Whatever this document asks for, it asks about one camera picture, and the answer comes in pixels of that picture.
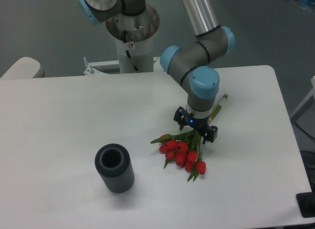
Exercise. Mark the white chair armrest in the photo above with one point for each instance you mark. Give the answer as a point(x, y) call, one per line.
point(24, 68)

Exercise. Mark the red tulip bouquet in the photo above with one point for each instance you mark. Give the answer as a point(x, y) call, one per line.
point(184, 149)

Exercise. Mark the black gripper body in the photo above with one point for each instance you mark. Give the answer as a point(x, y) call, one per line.
point(200, 125)

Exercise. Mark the white furniture at right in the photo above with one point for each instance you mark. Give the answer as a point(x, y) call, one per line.
point(304, 104)

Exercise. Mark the dark grey ribbed vase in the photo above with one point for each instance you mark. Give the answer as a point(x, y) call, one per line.
point(113, 164)

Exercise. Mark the black box at table edge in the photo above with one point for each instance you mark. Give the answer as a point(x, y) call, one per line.
point(306, 203)

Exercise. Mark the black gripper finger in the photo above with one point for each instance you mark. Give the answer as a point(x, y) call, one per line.
point(180, 117)
point(209, 133)

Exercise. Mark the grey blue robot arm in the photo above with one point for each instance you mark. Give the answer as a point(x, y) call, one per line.
point(188, 67)

